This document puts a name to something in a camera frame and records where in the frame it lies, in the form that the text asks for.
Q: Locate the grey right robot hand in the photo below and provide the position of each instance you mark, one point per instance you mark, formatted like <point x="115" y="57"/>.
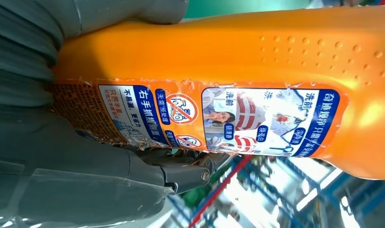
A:
<point x="69" y="182"/>

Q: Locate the blue metal shelving rack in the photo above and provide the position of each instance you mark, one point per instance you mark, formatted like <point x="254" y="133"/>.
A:
<point x="305" y="201"/>

